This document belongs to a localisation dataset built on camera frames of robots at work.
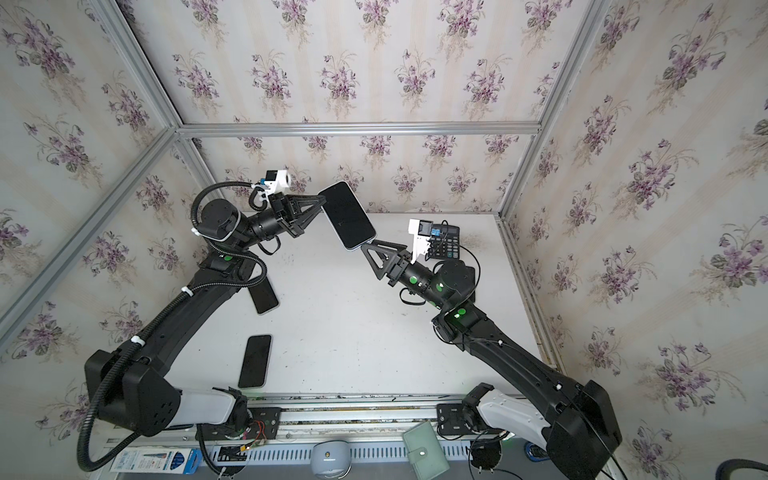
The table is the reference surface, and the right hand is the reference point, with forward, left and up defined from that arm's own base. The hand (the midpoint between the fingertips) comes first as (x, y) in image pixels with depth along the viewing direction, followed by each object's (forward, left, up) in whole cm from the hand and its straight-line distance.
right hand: (363, 248), depth 61 cm
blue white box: (-32, +44, -37) cm, 66 cm away
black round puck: (-32, -28, -41) cm, 59 cm away
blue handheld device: (-32, -38, -36) cm, 62 cm away
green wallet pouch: (-31, -13, -38) cm, 51 cm away
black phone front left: (-11, +32, -37) cm, 50 cm away
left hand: (+6, +8, +8) cm, 13 cm away
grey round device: (-33, +8, -30) cm, 45 cm away
